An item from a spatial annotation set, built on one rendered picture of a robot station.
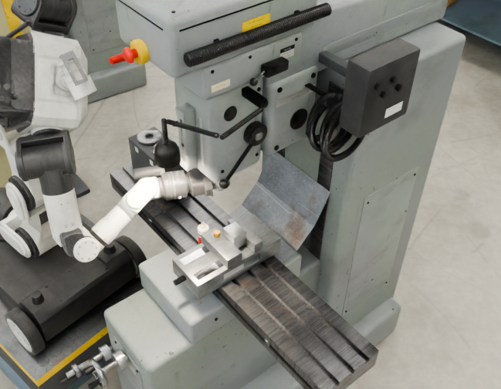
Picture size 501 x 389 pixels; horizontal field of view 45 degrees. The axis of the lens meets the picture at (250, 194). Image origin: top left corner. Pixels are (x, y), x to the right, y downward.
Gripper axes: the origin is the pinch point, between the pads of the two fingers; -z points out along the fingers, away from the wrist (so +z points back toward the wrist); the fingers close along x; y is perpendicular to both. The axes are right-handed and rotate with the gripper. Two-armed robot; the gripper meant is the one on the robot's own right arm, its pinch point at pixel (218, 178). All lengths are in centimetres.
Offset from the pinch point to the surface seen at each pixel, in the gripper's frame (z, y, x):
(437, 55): -74, -30, 9
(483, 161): -202, 124, 119
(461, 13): -269, 101, 281
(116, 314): 40, 51, -7
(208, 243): 5.6, 20.3, -8.4
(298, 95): -23.8, -29.4, -2.3
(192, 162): 9.1, -13.3, -6.4
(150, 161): 19.3, 14.0, 30.9
